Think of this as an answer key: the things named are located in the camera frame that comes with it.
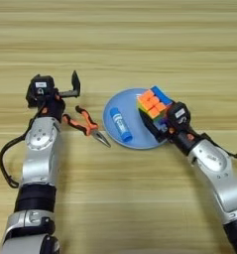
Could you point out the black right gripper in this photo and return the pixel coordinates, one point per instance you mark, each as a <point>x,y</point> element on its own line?
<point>181,137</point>

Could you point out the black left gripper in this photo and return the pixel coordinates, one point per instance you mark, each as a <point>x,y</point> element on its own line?
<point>52,105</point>

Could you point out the colourful puzzle cube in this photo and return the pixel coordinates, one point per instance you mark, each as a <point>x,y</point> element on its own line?
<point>153,102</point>

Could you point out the blue glue stick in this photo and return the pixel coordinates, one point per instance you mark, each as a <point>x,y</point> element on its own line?
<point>120,125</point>

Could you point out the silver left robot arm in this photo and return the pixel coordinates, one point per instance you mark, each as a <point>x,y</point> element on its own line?
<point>37,158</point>

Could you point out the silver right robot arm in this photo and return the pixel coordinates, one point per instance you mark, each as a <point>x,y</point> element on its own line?
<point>222,178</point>

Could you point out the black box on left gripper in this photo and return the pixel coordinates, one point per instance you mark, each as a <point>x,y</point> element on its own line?
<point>41,85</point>

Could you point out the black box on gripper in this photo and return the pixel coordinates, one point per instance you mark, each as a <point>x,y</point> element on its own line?
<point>178,114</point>
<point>41,85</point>

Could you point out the blue round plate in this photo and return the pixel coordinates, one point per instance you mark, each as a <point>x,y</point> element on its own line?
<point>140,139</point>

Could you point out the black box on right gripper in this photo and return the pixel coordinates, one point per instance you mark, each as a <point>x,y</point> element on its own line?
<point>178,114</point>

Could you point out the orange black needle-nose pliers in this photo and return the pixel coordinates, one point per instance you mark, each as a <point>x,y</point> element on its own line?
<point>85,124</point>

